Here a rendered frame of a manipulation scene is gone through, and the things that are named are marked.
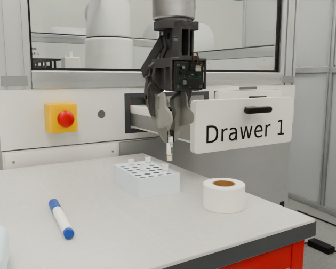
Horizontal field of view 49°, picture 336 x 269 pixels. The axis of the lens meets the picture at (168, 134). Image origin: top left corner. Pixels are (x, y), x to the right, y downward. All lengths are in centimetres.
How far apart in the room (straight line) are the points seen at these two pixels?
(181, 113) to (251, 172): 72
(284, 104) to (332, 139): 195
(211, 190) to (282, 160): 89
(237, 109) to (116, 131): 37
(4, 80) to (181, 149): 54
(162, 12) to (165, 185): 30
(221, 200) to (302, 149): 248
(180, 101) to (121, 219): 24
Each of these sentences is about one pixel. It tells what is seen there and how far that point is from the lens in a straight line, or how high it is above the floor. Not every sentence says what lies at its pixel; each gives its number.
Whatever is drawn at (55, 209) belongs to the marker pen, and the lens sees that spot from 61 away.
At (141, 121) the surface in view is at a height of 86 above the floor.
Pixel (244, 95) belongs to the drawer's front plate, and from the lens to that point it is 127.
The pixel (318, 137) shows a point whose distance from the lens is 294.
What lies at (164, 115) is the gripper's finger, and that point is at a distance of 66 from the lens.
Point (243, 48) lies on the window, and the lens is 131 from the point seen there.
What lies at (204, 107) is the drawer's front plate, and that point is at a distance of 77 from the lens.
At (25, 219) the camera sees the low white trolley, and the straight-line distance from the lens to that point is 63.
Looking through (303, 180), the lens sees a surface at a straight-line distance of 309.
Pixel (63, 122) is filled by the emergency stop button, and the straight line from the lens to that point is 92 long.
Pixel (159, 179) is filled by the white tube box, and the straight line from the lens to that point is 68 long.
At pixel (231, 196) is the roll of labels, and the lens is 61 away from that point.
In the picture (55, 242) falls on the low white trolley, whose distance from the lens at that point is 53.
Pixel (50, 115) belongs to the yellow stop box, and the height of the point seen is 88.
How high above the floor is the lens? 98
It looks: 9 degrees down
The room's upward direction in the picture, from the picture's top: straight up
